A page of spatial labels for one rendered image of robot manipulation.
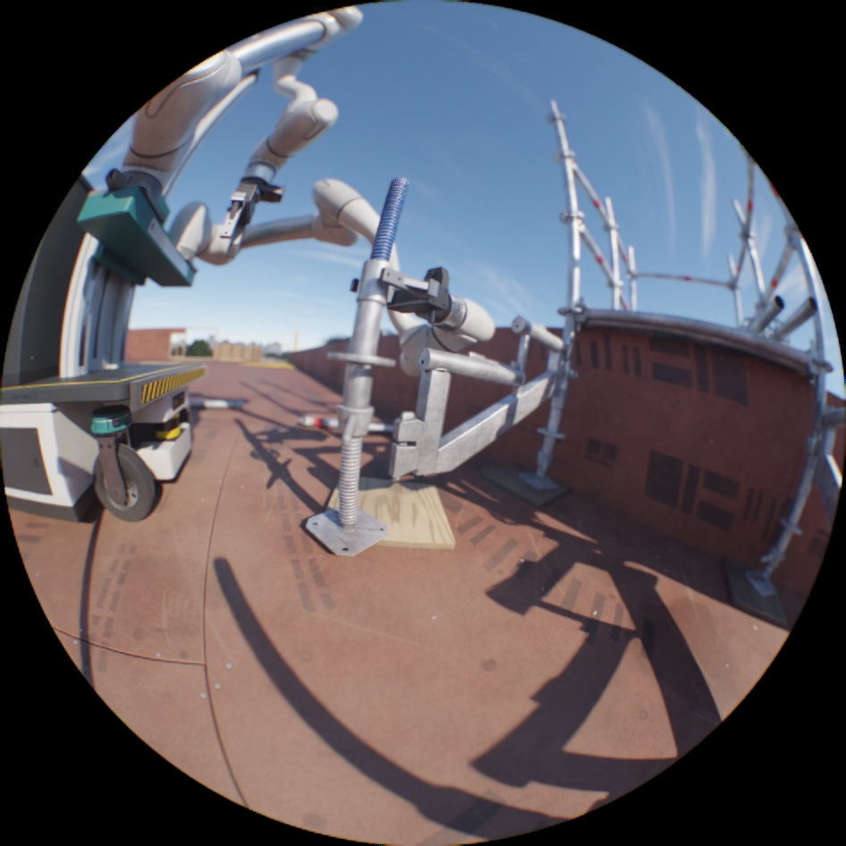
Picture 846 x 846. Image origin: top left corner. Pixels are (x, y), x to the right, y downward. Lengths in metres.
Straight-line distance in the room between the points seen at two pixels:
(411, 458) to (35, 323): 1.07
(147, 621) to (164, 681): 0.11
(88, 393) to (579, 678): 0.89
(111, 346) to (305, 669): 1.01
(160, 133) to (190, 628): 0.79
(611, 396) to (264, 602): 1.19
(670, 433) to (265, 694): 1.20
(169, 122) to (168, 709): 0.82
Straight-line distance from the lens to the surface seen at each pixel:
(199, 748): 0.42
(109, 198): 0.69
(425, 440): 0.54
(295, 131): 0.70
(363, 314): 0.45
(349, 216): 0.77
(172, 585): 0.54
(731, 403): 1.10
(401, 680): 0.39
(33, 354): 0.91
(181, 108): 0.61
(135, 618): 0.53
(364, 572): 0.51
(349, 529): 0.56
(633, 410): 1.07
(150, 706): 0.46
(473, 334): 0.64
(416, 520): 0.63
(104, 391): 0.53
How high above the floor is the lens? 0.37
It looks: 11 degrees down
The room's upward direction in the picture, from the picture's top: 9 degrees clockwise
